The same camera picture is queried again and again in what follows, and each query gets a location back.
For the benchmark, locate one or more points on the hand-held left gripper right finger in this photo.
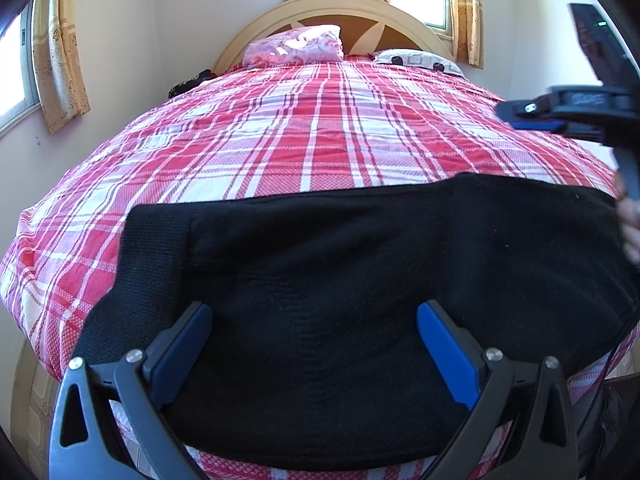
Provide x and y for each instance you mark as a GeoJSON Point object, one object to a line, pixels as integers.
{"type": "Point", "coordinates": [445, 355]}

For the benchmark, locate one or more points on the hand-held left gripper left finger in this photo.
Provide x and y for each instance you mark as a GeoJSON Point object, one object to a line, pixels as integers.
{"type": "Point", "coordinates": [187, 347]}

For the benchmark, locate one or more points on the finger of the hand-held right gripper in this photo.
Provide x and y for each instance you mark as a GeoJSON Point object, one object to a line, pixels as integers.
{"type": "Point", "coordinates": [530, 115]}

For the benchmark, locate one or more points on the black pants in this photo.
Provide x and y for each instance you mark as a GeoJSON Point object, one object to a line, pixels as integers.
{"type": "Point", "coordinates": [325, 285]}

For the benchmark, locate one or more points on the person's right hand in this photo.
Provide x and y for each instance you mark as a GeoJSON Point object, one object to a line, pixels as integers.
{"type": "Point", "coordinates": [631, 220]}

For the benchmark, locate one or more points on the white pillow with black print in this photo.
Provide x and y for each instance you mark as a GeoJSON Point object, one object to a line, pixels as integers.
{"type": "Point", "coordinates": [420, 60]}

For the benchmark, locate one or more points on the dark cloth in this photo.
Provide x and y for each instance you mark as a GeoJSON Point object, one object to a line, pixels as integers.
{"type": "Point", "coordinates": [610, 420]}

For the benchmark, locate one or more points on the red plaid bedspread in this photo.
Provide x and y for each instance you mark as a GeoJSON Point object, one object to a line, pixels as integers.
{"type": "Point", "coordinates": [300, 135]}

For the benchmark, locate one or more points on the pink patterned pillow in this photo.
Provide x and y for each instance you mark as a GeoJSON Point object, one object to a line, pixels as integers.
{"type": "Point", "coordinates": [295, 47]}

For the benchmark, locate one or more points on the dark bag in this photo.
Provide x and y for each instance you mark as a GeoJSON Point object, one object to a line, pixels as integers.
{"type": "Point", "coordinates": [190, 82]}

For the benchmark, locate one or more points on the side window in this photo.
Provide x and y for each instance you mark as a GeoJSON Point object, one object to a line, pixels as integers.
{"type": "Point", "coordinates": [15, 75]}

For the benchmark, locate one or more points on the cream wooden bed frame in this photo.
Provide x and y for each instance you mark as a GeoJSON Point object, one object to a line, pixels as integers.
{"type": "Point", "coordinates": [330, 7]}

